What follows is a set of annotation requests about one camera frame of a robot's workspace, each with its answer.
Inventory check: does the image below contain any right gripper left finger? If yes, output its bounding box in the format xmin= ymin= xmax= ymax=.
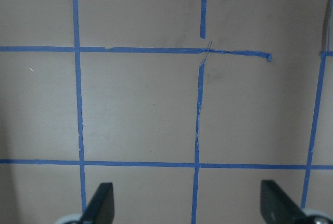
xmin=78 ymin=182 xmax=115 ymax=224

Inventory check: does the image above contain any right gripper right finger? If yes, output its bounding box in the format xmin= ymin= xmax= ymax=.
xmin=260 ymin=180 xmax=316 ymax=224

